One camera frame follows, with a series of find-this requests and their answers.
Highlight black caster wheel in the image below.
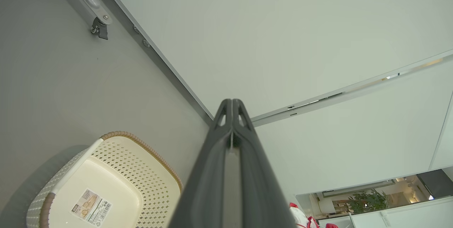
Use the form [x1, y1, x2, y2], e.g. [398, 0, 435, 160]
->
[90, 17, 109, 40]

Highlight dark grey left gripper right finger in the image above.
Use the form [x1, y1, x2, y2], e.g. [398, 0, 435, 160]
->
[232, 98, 297, 228]

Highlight paper product label sticker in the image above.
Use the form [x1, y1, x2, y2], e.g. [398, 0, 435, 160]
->
[70, 188, 113, 227]

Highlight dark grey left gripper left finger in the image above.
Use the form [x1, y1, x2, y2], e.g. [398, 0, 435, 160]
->
[167, 98, 233, 228]

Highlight green potted plant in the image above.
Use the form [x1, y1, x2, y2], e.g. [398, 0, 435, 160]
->
[346, 189, 390, 215]

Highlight cream perforated laundry basket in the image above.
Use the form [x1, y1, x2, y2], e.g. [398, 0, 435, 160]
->
[26, 131, 183, 228]

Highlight red garment with white stripes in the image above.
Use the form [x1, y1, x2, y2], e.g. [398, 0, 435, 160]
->
[288, 202, 341, 228]

